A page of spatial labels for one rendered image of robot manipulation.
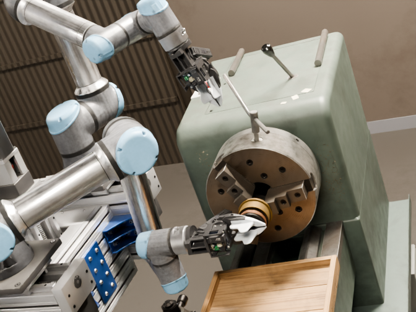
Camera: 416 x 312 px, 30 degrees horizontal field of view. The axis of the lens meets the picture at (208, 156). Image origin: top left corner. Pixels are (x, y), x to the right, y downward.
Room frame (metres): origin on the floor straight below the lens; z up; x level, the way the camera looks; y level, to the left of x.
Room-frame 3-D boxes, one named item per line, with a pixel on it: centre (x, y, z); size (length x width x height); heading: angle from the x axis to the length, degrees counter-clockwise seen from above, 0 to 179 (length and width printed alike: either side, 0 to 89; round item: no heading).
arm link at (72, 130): (2.35, 0.38, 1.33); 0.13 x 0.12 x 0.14; 129
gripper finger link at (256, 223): (1.76, -0.03, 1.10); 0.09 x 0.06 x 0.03; 66
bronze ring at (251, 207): (1.83, -0.06, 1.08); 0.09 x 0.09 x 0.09; 68
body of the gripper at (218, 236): (1.80, 0.07, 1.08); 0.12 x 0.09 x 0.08; 66
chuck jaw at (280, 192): (1.87, -0.17, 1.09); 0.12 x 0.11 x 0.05; 68
